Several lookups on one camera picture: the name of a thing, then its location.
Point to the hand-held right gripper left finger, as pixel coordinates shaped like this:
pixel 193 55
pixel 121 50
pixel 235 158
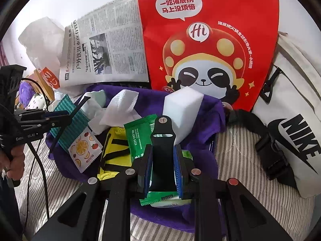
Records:
pixel 149 168

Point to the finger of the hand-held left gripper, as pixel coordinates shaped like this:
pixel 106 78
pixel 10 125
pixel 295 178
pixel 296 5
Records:
pixel 45 116
pixel 45 126

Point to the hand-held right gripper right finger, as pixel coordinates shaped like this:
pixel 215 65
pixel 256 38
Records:
pixel 179 173

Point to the green tissue pack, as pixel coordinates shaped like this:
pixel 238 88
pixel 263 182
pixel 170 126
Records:
pixel 188 157

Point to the teal ribbed cloth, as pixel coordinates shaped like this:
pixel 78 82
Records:
pixel 72 128

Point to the green sachet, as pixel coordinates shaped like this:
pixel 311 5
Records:
pixel 138 135

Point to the purple towel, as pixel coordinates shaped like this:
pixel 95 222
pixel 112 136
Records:
pixel 200 140

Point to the fruit print sachet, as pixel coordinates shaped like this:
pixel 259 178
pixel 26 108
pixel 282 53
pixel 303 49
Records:
pixel 84 150

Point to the white sponge block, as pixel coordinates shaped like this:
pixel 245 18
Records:
pixel 180 108

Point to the white tissue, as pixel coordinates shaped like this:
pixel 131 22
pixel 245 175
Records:
pixel 120 105

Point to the person's left hand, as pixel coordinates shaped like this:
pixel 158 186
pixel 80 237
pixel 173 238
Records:
pixel 15 160

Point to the white floral pillow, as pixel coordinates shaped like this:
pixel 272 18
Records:
pixel 35 101

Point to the purple plush toy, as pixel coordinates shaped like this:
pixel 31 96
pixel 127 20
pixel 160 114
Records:
pixel 26 93

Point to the wooden headboard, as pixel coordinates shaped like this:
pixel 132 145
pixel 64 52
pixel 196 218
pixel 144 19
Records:
pixel 41 80

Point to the striped bed quilt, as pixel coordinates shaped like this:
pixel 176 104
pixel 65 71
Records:
pixel 238 160

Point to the white plastic shopping bag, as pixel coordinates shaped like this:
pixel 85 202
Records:
pixel 42 40

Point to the folded newspaper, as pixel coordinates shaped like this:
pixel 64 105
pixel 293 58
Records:
pixel 112 47

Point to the white waist bag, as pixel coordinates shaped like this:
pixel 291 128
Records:
pixel 288 98

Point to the red paper bag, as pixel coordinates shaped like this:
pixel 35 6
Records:
pixel 213 12

